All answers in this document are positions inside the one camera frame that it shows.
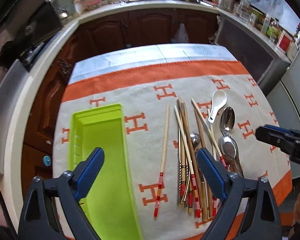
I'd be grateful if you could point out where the light chopstick red end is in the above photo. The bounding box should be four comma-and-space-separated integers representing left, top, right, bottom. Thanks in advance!
153, 104, 170, 218

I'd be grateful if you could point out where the red labelled jar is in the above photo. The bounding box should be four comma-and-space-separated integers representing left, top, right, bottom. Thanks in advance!
276, 30, 292, 53

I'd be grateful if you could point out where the small steel spoon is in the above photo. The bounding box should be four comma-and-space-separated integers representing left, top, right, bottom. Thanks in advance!
190, 132, 201, 153

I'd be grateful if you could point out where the white ceramic soup spoon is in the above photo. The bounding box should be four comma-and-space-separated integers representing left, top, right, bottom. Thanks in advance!
208, 90, 227, 124

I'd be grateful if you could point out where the dark brown wooden chopstick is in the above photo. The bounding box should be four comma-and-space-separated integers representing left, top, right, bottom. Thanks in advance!
177, 98, 208, 223

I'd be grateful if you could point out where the large steel spoon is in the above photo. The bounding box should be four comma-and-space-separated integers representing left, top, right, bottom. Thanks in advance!
218, 135, 244, 178

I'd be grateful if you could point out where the pale chopstick red end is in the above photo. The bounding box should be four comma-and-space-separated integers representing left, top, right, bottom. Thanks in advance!
174, 106, 201, 218

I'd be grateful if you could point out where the lime green utensil tray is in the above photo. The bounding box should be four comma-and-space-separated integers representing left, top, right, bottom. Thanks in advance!
68, 103, 142, 239

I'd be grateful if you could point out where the orange white H-pattern cloth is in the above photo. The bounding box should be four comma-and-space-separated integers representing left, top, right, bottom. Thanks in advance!
52, 59, 292, 239

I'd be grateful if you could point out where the brown chopstick right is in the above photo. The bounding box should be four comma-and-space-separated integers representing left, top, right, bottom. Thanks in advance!
194, 110, 206, 148

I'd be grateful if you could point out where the long pale chopstick right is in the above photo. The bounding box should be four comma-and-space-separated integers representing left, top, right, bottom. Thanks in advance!
191, 99, 227, 169

